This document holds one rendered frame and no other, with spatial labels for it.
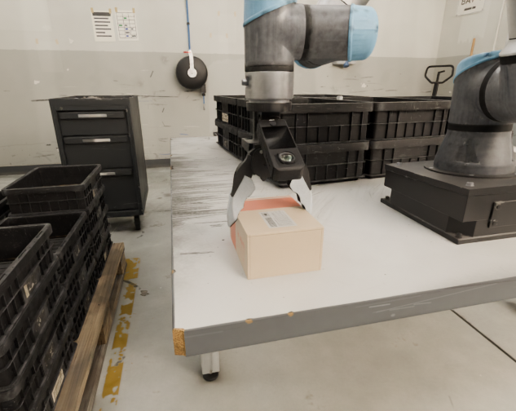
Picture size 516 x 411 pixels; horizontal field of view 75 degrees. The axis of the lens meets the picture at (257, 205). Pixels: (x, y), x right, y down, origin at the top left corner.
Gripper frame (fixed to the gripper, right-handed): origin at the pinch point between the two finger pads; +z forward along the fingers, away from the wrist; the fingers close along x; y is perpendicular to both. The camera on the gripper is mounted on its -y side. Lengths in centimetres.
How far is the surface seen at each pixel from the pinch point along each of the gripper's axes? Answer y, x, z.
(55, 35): 383, 127, -74
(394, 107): 38, -48, -16
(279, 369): 40, -15, 75
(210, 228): 12.7, 9.2, 5.1
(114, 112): 178, 49, -8
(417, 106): 39, -56, -16
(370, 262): -7.5, -15.0, 5.3
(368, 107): 37, -39, -17
